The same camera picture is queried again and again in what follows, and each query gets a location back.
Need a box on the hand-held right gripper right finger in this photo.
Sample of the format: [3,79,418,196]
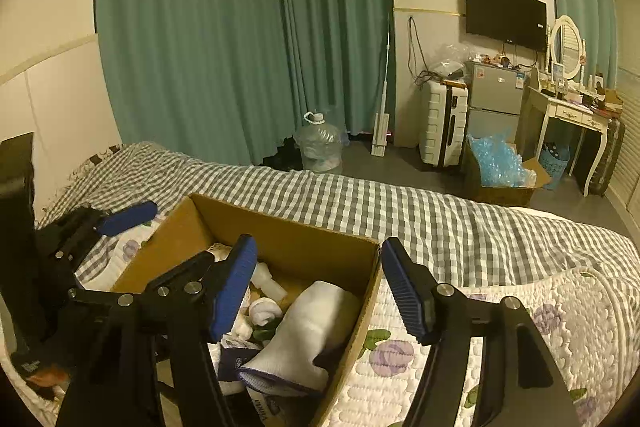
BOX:
[381,237,581,427]

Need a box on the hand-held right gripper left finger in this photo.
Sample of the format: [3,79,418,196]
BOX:
[55,234,259,427]

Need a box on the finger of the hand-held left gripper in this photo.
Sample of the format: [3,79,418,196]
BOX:
[36,201,159,261]
[67,249,216,308]

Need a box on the cream sock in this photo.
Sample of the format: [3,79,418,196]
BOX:
[250,262,289,304]

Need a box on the white tissue pack blue band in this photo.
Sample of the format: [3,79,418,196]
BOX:
[217,332,264,396]

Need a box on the white sock with purple cuff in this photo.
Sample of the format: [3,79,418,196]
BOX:
[236,279,364,398]

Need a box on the brown cardboard box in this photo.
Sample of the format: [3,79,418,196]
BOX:
[110,193,385,427]

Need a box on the person's left hand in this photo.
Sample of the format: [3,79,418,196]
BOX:
[22,364,71,391]

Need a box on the grey checked bed sheet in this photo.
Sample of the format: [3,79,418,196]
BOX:
[35,142,640,304]

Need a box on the white floral quilt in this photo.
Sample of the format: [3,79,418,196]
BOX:
[75,213,640,427]

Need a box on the floor cardboard box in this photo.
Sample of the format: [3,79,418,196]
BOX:
[462,139,552,208]

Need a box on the blue bubble wrap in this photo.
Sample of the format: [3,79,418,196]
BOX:
[470,134,539,190]

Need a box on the white flat mop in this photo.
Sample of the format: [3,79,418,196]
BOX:
[370,4,397,156]

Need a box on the white suitcase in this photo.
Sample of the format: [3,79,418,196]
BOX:
[419,79,472,168]

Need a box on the clear water jug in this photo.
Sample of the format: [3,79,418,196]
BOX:
[295,111,345,176]

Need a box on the wide teal curtain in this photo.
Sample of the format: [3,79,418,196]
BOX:
[95,0,302,166]

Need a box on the blue plastic basket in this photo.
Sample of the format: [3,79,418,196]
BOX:
[539,142,571,178]

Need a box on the grey small fridge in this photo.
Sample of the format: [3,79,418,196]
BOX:
[465,61,527,144]

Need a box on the clear plastic bag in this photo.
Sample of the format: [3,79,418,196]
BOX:
[430,44,469,80]

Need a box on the white dressing table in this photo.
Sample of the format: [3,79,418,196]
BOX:
[517,84,626,198]

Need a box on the dark striped suitcase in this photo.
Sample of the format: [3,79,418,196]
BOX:
[590,117,627,198]

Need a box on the teal curtain panel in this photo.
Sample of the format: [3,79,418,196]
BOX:
[272,0,397,154]

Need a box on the brown box on table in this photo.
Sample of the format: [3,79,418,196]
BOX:
[592,88,625,114]

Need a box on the white oval mirror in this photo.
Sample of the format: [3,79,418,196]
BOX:
[548,15,586,84]

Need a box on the white cable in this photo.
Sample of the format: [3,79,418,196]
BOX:
[579,269,640,349]

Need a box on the black wall cable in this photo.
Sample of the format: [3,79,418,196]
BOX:
[407,17,437,88]

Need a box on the black wall television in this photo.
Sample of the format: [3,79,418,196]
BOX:
[464,0,549,54]

